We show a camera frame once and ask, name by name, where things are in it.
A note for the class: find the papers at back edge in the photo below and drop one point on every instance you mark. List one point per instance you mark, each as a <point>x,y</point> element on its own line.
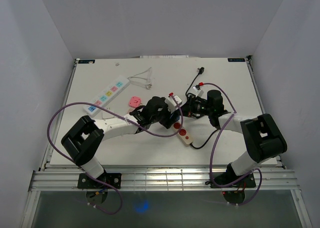
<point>166,56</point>

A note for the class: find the blue cube socket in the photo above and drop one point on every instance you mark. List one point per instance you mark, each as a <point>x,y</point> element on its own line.
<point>175,117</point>

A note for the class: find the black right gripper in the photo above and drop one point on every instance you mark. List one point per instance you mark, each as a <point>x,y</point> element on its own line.
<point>189,107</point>

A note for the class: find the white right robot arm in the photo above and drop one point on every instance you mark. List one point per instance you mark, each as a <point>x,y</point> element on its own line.
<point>262,137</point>

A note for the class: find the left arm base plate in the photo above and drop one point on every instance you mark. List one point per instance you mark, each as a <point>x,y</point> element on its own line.
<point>86,182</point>

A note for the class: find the pink plug adapter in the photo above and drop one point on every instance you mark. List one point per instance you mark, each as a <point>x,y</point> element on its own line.
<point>135,102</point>

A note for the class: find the beige red power strip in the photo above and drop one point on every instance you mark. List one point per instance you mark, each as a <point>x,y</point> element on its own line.
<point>183,134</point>

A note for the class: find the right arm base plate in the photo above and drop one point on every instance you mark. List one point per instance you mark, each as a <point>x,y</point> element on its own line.
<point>224,179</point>

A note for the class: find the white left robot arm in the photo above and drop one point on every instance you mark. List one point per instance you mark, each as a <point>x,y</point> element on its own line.
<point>84,137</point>

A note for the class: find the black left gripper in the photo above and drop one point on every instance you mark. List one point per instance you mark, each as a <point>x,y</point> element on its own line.
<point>166,121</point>

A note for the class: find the white multicolour power strip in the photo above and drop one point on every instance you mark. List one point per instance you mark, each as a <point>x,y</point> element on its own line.
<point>106,96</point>

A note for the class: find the small white plug adapter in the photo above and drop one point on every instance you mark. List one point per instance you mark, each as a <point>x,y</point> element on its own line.
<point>105,115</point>

